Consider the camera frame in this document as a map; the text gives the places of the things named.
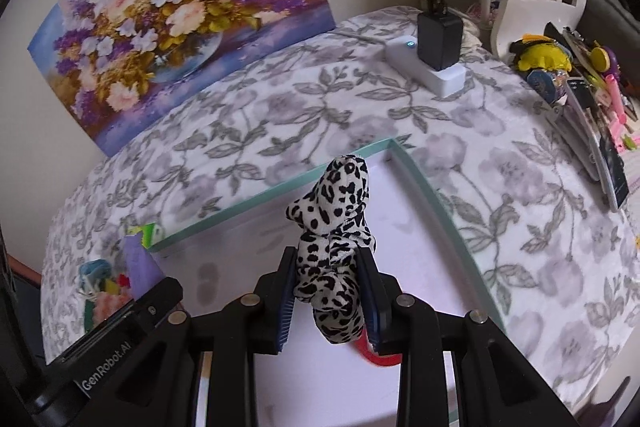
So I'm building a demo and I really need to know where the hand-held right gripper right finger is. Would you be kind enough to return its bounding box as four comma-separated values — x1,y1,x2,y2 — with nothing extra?
356,251,576,427

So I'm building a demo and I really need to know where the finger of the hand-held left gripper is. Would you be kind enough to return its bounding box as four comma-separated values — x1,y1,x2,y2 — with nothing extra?
131,277,184,334

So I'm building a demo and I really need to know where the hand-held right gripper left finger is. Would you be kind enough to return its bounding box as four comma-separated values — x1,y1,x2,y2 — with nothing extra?
60,247,301,427

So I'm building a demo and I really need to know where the purple snack packet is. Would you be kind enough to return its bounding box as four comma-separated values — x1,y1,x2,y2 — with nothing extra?
124,234,166,300

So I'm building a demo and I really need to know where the white box with teal rim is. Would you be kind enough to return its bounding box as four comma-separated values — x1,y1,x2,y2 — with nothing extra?
147,136,506,427

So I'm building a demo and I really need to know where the leopard print scrunchie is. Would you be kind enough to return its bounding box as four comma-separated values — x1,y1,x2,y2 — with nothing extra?
285,154,377,345

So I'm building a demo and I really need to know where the pink lace scrunchie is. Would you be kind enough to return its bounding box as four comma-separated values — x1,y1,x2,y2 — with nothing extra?
92,292,134,328

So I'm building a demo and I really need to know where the green tissue packet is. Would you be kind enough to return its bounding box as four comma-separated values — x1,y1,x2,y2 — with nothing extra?
137,223,164,251

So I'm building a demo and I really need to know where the blue face mask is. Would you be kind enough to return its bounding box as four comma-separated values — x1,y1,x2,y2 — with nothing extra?
79,259,114,296

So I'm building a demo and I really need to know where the grey floral blanket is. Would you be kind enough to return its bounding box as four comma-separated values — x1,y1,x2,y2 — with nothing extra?
40,6,640,427

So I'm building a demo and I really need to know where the white power strip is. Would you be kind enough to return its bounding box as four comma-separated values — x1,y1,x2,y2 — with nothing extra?
385,34,467,98

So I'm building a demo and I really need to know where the black power adapter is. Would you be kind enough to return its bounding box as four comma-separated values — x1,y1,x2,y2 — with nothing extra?
417,10,463,72

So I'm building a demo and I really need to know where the blue round toy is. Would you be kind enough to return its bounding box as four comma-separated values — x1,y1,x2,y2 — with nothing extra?
526,69,567,104

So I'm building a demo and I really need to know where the floral painting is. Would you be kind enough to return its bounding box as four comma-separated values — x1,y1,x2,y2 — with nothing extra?
27,0,336,158

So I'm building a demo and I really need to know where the yellow plush toy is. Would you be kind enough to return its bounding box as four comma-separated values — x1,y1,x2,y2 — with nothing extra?
510,36,576,72

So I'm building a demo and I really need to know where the pink plastic toy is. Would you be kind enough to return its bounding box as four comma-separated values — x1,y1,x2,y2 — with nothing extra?
602,76,640,154

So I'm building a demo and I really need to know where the red hair tie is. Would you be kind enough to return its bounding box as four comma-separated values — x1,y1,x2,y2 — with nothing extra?
356,332,403,368

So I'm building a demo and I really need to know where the reddish wooden bed frame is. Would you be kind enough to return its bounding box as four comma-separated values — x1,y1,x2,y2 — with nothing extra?
12,259,42,288

